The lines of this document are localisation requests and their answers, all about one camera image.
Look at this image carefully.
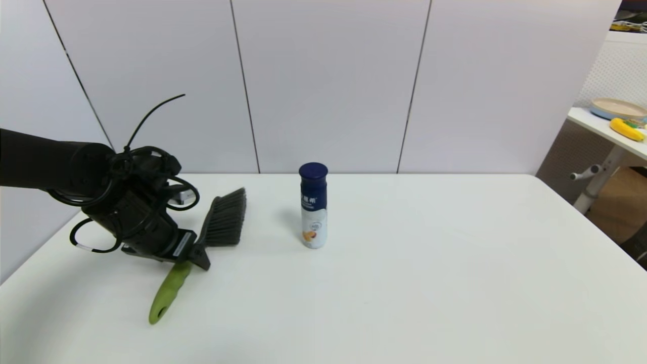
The green handled grey brush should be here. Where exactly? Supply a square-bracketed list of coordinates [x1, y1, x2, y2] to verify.
[149, 188, 248, 325]

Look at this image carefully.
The black zip tie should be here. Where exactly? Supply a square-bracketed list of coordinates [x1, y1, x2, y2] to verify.
[124, 94, 186, 152]

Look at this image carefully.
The blue capped white bottle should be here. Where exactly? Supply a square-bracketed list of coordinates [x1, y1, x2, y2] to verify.
[299, 162, 329, 249]

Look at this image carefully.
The white side table leg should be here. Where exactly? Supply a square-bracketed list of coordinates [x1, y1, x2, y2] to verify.
[573, 146, 625, 215]

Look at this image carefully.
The white side table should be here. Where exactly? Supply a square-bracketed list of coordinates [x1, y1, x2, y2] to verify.
[565, 107, 647, 163]

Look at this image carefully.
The brown cardboard box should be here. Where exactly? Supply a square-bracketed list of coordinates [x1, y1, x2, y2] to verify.
[586, 167, 647, 244]

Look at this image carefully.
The yellow toy banana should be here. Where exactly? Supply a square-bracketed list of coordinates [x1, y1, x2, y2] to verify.
[609, 118, 644, 143]

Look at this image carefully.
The beige blue rimmed plate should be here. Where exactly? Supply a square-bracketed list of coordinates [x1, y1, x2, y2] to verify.
[589, 98, 647, 122]

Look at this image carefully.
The white perforated panel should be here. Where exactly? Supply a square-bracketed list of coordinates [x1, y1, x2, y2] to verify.
[535, 39, 647, 204]

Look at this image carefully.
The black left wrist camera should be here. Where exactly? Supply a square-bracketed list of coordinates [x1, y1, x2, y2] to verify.
[144, 149, 182, 191]

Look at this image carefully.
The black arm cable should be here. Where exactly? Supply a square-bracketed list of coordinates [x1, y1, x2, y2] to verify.
[48, 146, 201, 253]

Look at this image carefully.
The grey crank handle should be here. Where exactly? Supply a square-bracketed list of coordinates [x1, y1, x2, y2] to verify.
[569, 165, 604, 181]

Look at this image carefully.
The shelf clutter with yellow cable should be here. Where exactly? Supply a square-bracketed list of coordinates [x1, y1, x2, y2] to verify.
[609, 0, 647, 35]

